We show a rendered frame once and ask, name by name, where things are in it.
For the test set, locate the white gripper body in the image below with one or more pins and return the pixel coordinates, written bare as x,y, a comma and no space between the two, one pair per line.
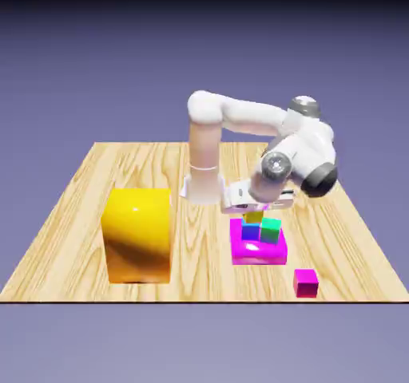
238,198

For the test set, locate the small yellow cube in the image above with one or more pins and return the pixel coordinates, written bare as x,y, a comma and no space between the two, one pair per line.
254,217

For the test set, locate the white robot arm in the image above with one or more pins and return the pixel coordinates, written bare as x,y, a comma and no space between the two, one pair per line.
249,118

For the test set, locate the small blue cube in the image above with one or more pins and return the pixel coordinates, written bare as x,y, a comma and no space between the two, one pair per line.
250,231

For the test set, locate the small green cube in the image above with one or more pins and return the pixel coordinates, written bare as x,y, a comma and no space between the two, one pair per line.
270,230

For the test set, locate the small magenta cube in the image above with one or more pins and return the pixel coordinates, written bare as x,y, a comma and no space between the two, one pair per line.
305,283

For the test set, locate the large magenta box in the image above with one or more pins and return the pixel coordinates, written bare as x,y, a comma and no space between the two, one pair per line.
255,250

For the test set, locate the large yellow box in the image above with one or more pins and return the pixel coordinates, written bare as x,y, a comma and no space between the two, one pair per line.
137,229

